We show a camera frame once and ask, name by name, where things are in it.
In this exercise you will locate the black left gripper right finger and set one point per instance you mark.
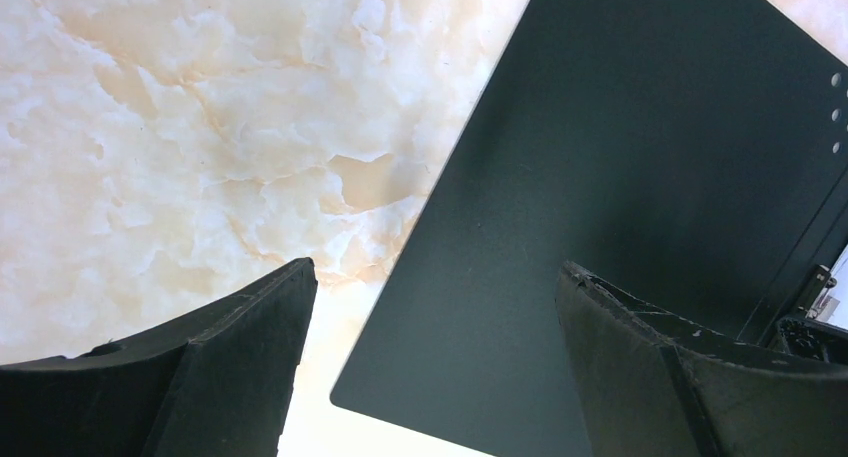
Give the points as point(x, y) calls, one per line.
point(652, 383)

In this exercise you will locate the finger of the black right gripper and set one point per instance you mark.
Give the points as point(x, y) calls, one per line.
point(807, 338)

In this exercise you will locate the teal folder black inside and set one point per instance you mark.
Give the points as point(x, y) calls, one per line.
point(689, 152)

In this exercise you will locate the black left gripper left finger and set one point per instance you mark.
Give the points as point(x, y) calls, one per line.
point(216, 381)

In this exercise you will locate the metal folder clip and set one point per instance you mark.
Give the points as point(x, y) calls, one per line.
point(814, 295)

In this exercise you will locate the white printed paper stack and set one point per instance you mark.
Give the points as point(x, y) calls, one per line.
point(834, 308)

